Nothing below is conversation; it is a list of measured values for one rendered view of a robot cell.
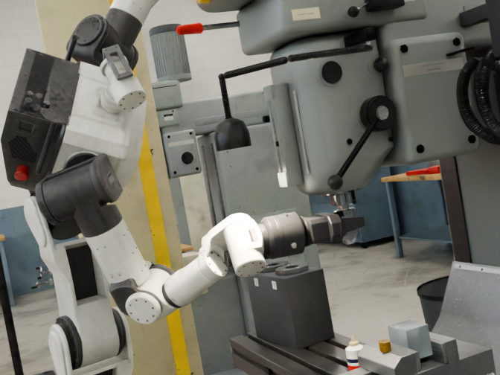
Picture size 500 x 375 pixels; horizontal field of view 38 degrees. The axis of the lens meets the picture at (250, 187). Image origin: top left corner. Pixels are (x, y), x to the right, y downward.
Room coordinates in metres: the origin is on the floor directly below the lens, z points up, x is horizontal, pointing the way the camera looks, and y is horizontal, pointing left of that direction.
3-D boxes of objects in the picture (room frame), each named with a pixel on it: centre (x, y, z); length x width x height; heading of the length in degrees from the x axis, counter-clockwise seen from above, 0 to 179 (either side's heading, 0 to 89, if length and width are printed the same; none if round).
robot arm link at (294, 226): (1.52, -0.10, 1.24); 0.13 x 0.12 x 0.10; 14
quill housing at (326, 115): (1.54, -0.19, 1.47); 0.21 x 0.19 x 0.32; 21
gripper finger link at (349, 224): (1.51, -0.20, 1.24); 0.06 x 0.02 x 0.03; 104
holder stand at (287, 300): (1.95, -0.05, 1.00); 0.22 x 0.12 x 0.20; 27
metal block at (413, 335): (1.37, -0.25, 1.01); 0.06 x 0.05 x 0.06; 24
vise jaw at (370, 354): (1.35, -0.20, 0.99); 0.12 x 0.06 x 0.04; 24
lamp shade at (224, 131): (1.45, 0.02, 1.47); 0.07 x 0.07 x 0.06
